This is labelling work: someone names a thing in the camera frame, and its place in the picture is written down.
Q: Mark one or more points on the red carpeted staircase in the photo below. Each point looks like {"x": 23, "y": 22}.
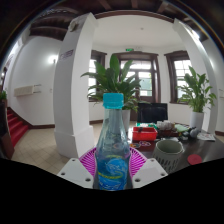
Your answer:
{"x": 16, "y": 128}

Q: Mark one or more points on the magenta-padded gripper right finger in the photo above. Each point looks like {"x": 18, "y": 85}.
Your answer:
{"x": 150, "y": 171}

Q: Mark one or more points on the red plastic box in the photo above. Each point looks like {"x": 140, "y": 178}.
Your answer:
{"x": 144, "y": 134}

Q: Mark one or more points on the clear blue-capped drink bottle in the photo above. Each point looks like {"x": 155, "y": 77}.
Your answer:
{"x": 113, "y": 146}

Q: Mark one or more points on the grey patterned ceramic mug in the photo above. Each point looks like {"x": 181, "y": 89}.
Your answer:
{"x": 168, "y": 155}

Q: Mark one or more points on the white wall radiator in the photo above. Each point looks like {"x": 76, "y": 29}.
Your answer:
{"x": 25, "y": 90}

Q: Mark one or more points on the green and white box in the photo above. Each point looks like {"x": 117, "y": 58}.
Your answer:
{"x": 146, "y": 125}

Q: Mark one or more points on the green exit sign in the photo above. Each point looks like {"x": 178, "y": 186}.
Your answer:
{"x": 129, "y": 50}

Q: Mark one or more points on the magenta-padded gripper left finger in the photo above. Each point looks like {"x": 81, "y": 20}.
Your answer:
{"x": 76, "y": 171}

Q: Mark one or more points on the dark wooden glazed double door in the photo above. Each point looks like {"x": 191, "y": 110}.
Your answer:
{"x": 146, "y": 76}

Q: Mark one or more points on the glowing wall lamp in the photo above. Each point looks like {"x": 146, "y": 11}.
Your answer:
{"x": 53, "y": 59}

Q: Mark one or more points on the small grey round ornament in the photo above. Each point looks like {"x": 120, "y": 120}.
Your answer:
{"x": 190, "y": 133}

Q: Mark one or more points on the black chair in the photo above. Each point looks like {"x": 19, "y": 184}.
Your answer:
{"x": 152, "y": 112}

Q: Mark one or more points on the dark wooden framed window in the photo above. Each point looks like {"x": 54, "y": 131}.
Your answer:
{"x": 178, "y": 73}
{"x": 98, "y": 56}

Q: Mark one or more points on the white printed paper sheet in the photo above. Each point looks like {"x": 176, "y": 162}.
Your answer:
{"x": 206, "y": 136}

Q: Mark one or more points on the green plant in white pot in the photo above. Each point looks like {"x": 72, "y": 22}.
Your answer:
{"x": 196, "y": 93}
{"x": 111, "y": 78}

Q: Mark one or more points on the round colourful sticker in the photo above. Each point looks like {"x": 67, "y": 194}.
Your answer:
{"x": 135, "y": 145}
{"x": 145, "y": 143}

